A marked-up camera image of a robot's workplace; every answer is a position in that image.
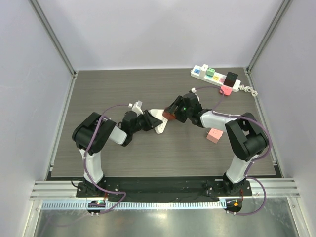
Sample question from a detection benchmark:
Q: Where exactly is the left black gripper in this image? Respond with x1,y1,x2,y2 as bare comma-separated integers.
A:
130,110,162,134

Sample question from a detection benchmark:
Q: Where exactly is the red fish cube plug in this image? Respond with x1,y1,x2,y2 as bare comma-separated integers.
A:
162,111,176,121

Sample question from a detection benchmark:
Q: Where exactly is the white triangular socket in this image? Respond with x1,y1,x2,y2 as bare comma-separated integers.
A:
149,109,168,134

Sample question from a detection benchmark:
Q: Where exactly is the white power strip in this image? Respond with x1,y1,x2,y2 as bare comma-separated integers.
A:
191,65,241,92

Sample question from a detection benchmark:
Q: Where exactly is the small pink cube plug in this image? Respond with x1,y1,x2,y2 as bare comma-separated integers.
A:
219,85,233,96

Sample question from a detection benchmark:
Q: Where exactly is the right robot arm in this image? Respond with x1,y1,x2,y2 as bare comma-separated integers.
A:
163,92,271,196

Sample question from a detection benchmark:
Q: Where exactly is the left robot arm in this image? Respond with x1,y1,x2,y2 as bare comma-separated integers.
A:
72,110,165,198

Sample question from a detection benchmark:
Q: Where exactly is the green cube plug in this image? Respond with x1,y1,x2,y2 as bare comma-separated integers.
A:
206,68,215,78

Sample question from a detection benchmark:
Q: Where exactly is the white charger plug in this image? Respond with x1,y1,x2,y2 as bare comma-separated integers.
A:
199,64,209,78

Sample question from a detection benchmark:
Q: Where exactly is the black cube plug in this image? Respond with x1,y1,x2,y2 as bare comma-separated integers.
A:
223,72,238,88

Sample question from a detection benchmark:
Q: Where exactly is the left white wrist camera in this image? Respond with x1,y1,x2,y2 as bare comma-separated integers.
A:
128,100,143,116

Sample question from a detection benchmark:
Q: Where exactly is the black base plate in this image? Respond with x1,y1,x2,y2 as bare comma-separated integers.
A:
77,176,252,199

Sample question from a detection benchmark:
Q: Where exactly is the white coiled power cord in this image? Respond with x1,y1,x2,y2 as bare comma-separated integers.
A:
238,84,258,96

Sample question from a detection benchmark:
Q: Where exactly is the slotted cable duct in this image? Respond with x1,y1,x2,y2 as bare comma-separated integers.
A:
41,199,226,211

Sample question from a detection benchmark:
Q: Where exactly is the aluminium front rail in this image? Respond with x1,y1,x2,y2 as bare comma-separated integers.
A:
30,178,300,200

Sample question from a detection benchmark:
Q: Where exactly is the right aluminium frame post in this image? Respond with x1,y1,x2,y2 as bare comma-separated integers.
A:
245,0,293,74

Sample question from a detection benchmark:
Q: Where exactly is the aluminium frame post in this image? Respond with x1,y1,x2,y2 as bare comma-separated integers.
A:
245,0,293,74
28,0,76,78

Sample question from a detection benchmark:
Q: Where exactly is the left aluminium frame post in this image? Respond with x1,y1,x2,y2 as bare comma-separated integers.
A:
28,0,76,78

